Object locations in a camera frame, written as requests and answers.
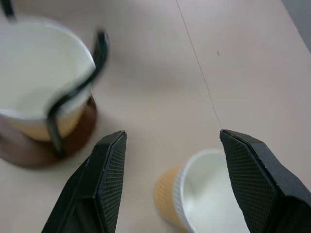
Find black wire cup holder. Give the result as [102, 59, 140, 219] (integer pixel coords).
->
[0, 0, 109, 168]

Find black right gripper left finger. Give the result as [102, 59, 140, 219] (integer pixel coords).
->
[41, 130, 127, 233]

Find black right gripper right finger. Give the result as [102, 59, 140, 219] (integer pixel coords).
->
[219, 129, 311, 233]

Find tan ribbed paper cup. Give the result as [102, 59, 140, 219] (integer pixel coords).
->
[0, 19, 96, 142]
[153, 149, 251, 233]

